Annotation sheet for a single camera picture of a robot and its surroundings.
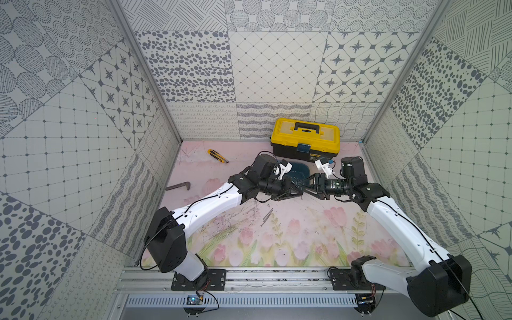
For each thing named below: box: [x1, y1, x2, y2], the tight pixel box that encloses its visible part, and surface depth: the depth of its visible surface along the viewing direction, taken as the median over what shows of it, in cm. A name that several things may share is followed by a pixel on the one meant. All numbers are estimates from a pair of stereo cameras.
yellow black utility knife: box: [207, 148, 230, 164], surface depth 113 cm
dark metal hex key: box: [165, 181, 191, 191], surface depth 103 cm
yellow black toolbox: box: [270, 117, 341, 162], surface depth 103 cm
